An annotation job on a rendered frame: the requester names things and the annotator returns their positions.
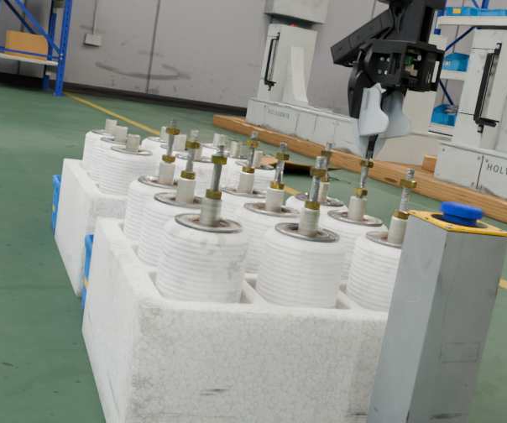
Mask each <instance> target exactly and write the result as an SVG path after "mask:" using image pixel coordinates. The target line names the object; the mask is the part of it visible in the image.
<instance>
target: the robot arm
mask: <svg viewBox="0 0 507 423"><path fill-rule="evenodd" d="M377 1H378V2H380V3H384V4H388V5H389V9H386V10H385V11H383V12H382V13H381V14H379V15H378V16H376V17H375V18H373V19H371V20H370V21H368V22H367V23H366V24H364V25H363V26H361V27H360V28H358V29H357V30H355V31H354V32H352V33H351V34H350V35H348V36H347V37H345V38H344V39H342V40H340V41H339V42H337V43H336V44H334V45H333V46H332V47H331V48H330V49H331V53H332V60H333V64H335V65H342V66H345V67H351V68H353V70H352V73H351V75H350V77H349V81H348V109H349V116H350V118H351V121H352V128H353V135H354V137H355V141H356V145H357V147H358V152H359V153H360V156H361V157H362V158H367V153H368V150H370V151H373V153H372V156H371V157H372V159H374V158H375V157H376V155H377V154H378V153H379V151H380V150H381V149H382V148H383V146H384V143H385V141H386V139H387V138H398V137H404V136H407V135H408V134H409V133H410V131H411V127H412V123H411V120H410V119H409V118H408V117H407V116H406V115H405V114H404V113H403V106H404V101H405V95H406V93H407V89H408V91H418V92H424V93H425V91H437V88H438V84H439V80H440V75H441V71H442V64H443V60H444V55H445V50H439V49H438V48H437V47H436V45H435V44H428V43H429V38H430V35H431V27H432V23H433V19H434V14H435V11H444V8H445V4H446V0H377ZM436 61H439V66H438V70H437V74H436V81H435V82H432V77H433V73H434V69H435V64H436ZM377 83H380V86H381V89H385V90H386V91H384V92H383V93H381V90H380V89H379V88H378V87H372V86H374V85H376V84H377ZM371 87H372V88H371ZM368 136H369V137H368Z"/></svg>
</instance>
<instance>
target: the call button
mask: <svg viewBox="0 0 507 423"><path fill-rule="evenodd" d="M440 211H441V212H443V215H442V218H444V219H446V220H448V221H451V222H458V223H462V224H468V225H476V224H477V220H478V219H482V218H483V210H482V209H480V208H478V207H476V206H470V205H467V204H462V203H458V202H452V201H444V202H442V203H441V205H440Z"/></svg>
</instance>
